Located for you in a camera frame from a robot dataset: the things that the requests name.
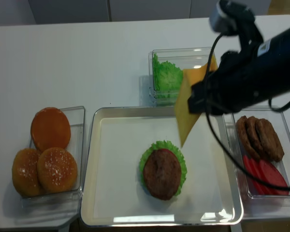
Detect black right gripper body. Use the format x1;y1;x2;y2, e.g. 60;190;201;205
187;50;254;116

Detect yellow cheese slice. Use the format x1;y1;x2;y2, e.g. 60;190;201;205
174;64;207;147

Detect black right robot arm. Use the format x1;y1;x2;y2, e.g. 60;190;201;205
188;28;290;116

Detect yellow cheese slices in container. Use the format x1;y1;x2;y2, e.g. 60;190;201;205
209;54;218;72

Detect clear lettuce and cheese container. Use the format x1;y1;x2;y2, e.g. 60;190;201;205
148;47;211;106

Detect brown meat patty left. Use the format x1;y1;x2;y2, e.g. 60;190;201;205
236;116;260;161

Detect brown meat patty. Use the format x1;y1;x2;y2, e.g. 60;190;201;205
236;116;260;161
255;118;284;162
246;116;266;160

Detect brown meat patty middle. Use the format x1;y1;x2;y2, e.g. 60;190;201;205
246;116;266;160

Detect clear patty and tomato container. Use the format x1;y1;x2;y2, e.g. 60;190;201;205
223;107;290;187

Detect brown meat patty right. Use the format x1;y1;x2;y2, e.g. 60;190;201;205
255;118;284;162

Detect green lettuce in container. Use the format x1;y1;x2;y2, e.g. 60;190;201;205
152;53;183;99

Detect red tomato slice left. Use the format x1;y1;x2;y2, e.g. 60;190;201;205
243;155;265;195

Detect red tomato slice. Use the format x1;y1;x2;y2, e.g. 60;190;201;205
243;155;265;195
257;160;289;196
249;159;275;195

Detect red tomato slice right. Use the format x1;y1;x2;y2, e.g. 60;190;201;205
257;160;289;196

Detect red tomato slice middle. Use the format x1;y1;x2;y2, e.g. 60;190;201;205
249;159;275;195

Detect green lettuce leaf on tray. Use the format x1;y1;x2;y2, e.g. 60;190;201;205
139;140;188;197

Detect brown patty on tray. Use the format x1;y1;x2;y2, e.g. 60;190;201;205
143;150;182;201

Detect white metal tray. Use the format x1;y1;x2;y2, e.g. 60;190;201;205
80;107;244;226

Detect smooth orange bun half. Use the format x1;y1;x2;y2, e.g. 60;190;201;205
30;107;71;152

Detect sesame bun top right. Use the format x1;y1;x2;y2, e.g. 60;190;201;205
37;147;78;193

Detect sesame bun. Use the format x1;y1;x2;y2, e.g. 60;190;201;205
37;147;78;193
12;148;43;197

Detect clear bun container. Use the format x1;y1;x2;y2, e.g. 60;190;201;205
21;106;86;207

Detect sesame bun top left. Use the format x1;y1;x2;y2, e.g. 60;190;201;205
12;148;43;197

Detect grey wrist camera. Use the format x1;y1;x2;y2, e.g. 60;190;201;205
209;0;263;46

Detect black cable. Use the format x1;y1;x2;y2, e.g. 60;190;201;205
206;33;290;189

